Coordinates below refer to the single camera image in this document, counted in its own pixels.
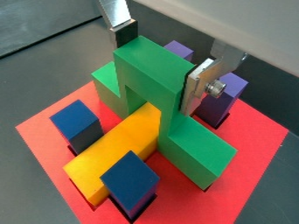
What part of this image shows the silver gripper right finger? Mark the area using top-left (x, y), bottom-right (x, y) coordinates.
top-left (179, 39), bottom-right (248, 116)

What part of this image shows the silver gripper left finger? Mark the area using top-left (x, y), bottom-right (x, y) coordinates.
top-left (99, 0), bottom-right (137, 48)

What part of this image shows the green bridge-shaped block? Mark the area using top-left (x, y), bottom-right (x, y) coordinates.
top-left (92, 36), bottom-right (236, 189)

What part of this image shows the red base board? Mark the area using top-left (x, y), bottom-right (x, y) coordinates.
top-left (16, 83), bottom-right (287, 224)

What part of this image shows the left purple block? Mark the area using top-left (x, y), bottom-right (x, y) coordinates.
top-left (193, 73), bottom-right (248, 129)

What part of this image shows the purple block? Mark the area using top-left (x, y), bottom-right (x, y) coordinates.
top-left (193, 73), bottom-right (248, 129)
top-left (164, 40), bottom-right (193, 61)

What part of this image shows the right purple block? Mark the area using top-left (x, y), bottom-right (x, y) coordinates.
top-left (164, 40), bottom-right (193, 61)

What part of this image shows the long yellow block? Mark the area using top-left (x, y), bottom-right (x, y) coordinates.
top-left (63, 102), bottom-right (161, 207)

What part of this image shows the right dark blue block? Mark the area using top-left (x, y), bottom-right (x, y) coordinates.
top-left (51, 100), bottom-right (104, 155)

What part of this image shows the dark blue block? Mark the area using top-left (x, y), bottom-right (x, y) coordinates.
top-left (100, 151), bottom-right (160, 219)
top-left (51, 100), bottom-right (104, 155)

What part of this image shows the left dark blue block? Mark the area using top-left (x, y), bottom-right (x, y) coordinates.
top-left (100, 151), bottom-right (160, 219)

